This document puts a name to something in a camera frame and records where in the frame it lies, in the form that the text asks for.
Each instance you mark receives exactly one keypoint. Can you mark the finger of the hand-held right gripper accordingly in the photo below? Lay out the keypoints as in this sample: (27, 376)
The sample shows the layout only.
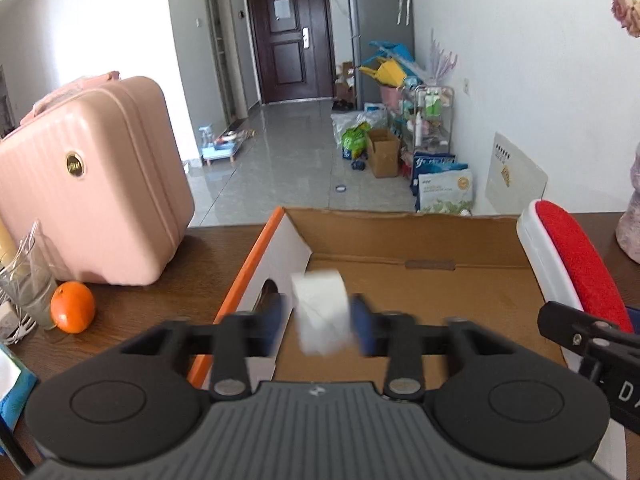
(570, 322)

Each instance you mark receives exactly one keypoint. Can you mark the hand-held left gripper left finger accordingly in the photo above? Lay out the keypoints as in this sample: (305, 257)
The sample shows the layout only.
(272, 324)

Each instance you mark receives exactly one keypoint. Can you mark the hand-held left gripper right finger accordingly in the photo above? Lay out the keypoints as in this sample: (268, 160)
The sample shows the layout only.
(362, 327)

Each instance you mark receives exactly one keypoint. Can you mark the red and white lint brush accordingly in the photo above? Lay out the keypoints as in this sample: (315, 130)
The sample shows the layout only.
(580, 265)

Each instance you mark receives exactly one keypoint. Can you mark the orange-sided cardboard box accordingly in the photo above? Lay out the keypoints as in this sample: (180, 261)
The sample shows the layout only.
(425, 285)

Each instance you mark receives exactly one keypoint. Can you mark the purple textured vase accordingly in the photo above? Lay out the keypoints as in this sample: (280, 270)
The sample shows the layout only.
(630, 230)

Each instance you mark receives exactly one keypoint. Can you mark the white flat board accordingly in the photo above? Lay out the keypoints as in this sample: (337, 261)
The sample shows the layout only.
(515, 180)

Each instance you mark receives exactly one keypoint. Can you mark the blue and white packages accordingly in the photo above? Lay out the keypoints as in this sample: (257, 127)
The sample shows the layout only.
(442, 185)

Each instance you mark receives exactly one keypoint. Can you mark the small open cardboard box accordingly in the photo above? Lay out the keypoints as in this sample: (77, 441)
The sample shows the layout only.
(384, 152)

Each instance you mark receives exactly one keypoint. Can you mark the small blue stool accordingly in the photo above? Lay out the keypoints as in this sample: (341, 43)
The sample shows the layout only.
(220, 150)

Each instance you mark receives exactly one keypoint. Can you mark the green plastic bag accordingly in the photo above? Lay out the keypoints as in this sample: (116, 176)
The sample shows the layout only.
(356, 141)

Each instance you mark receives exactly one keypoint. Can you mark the orange fruit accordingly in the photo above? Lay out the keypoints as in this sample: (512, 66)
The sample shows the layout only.
(73, 307)

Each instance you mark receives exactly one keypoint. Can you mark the metal storage cart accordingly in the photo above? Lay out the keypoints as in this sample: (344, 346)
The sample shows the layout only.
(430, 120)

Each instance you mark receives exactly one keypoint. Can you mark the pink hard-shell suitcase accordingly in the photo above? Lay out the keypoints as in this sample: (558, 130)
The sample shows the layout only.
(100, 185)

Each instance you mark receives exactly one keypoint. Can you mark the pink bucket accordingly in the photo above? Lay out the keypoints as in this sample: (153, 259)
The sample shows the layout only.
(392, 97)

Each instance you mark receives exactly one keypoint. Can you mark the clear glass cup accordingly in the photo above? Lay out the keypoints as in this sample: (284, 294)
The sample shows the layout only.
(27, 285)

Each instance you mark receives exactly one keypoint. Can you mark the dark brown entrance door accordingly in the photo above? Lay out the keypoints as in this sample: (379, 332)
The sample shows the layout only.
(290, 60)

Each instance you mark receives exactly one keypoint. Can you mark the blue tissue pack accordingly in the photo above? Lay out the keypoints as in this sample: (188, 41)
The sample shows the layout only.
(15, 395)

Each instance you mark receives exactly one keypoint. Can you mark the purple clothes hangers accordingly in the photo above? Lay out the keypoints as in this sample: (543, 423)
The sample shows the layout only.
(442, 62)

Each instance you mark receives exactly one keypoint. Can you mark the grey refrigerator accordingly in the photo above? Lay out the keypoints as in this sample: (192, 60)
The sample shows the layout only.
(380, 20)

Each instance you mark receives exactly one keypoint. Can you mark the bunch of dried roses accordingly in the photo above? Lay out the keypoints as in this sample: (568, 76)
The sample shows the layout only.
(627, 10)

